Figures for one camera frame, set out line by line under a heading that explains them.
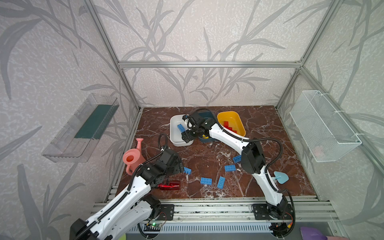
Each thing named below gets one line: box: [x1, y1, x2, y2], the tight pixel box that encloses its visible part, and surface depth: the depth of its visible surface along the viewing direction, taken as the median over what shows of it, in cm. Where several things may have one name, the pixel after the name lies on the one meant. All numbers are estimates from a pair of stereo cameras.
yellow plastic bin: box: [217, 111, 247, 137], surface depth 111 cm
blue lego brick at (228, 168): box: [224, 165, 236, 172], surface depth 88 cm
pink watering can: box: [123, 138, 146, 176], surface depth 84 cm
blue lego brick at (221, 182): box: [217, 176, 226, 190], surface depth 85 cm
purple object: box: [300, 227, 328, 240], surface depth 68 cm
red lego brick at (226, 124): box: [223, 121, 232, 130], surface depth 110 cm
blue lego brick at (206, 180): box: [200, 177, 213, 185], surface depth 84 cm
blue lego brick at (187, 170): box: [183, 166, 192, 175], surface depth 88 cm
